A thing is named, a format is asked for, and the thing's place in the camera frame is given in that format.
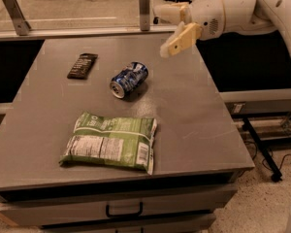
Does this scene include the left metal bracket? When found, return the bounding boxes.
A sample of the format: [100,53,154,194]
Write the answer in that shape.
[2,0,31,36]

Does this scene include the black snack bar wrapper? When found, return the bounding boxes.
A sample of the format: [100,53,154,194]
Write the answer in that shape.
[67,53,98,80]

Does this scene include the grey lower drawer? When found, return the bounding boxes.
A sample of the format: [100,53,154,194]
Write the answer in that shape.
[42,214,215,233]

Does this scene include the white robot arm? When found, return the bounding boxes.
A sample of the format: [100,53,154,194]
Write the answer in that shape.
[153,0,291,57]

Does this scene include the grey drawer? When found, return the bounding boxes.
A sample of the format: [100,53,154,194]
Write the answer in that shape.
[0,183,237,226]
[42,214,215,233]

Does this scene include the black drawer handle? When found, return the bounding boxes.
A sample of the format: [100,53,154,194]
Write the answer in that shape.
[105,202,144,218]

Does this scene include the green chip bag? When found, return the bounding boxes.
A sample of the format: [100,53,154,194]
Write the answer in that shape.
[59,112,157,175]

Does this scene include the blue pepsi can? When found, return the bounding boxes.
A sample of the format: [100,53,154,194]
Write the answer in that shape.
[110,61,148,99]

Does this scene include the metal bracket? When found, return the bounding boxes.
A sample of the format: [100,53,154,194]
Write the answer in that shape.
[139,0,150,31]
[2,0,31,36]

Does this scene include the grey upper drawer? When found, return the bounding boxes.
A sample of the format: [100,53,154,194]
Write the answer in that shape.
[0,183,237,226]

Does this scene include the black floor cable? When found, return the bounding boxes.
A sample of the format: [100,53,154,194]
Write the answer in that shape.
[261,153,291,173]

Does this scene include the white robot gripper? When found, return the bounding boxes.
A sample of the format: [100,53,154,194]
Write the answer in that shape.
[153,0,225,58]

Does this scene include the middle metal bracket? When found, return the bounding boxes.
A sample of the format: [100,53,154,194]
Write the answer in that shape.
[139,0,150,31]

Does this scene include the black table leg stand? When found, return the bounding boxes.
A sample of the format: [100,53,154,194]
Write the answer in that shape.
[242,117,282,183]

